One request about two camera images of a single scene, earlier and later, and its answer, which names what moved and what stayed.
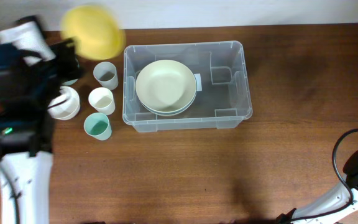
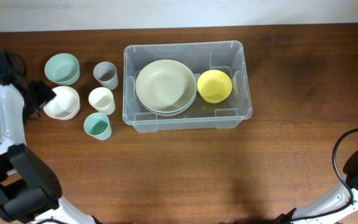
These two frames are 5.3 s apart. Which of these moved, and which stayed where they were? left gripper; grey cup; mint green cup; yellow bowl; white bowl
Moved: yellow bowl; left gripper
Stayed: grey cup; mint green cup; white bowl
